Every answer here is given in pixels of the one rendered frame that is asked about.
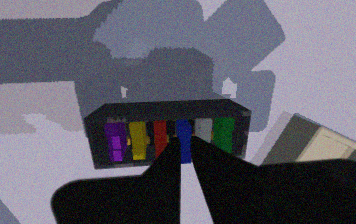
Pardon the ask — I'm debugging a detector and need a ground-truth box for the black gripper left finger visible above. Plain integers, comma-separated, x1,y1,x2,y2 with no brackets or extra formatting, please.
50,137,181,224

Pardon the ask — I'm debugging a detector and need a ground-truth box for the red fuse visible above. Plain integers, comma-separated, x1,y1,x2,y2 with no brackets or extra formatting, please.
154,120,167,158

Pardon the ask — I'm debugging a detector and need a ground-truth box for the dark grey fuse block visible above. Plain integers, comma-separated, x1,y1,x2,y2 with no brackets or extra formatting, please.
83,99,252,170

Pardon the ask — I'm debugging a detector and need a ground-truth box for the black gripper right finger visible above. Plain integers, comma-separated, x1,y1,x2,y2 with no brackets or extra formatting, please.
190,136,356,224

